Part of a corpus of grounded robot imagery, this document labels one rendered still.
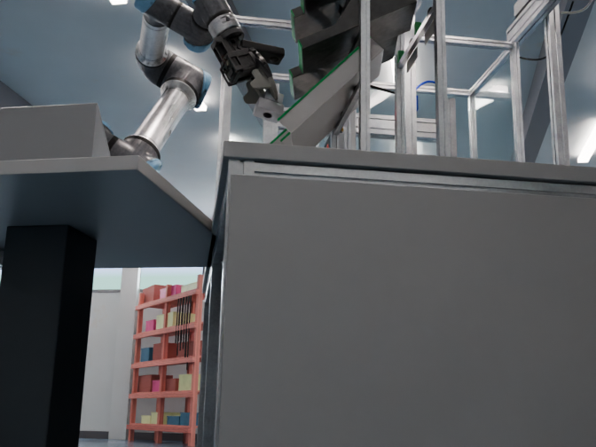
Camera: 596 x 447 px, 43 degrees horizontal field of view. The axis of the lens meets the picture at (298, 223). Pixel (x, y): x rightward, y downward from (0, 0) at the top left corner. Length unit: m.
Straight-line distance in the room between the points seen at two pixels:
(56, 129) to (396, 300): 0.98
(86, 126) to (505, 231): 1.01
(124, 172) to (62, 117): 0.51
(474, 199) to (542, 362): 0.30
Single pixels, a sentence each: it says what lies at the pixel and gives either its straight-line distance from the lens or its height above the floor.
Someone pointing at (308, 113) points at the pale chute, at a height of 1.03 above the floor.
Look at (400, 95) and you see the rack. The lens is 2.02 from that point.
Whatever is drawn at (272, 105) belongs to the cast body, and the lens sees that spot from 1.84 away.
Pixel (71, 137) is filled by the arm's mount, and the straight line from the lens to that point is 1.88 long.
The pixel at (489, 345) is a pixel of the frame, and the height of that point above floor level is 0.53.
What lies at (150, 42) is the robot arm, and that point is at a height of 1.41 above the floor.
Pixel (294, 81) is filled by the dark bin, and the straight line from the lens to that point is 1.86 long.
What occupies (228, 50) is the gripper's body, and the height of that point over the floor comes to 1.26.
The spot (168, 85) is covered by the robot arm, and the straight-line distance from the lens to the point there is 2.35.
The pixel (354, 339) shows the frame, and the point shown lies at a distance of 1.27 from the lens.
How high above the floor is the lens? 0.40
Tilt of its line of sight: 14 degrees up
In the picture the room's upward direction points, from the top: 1 degrees clockwise
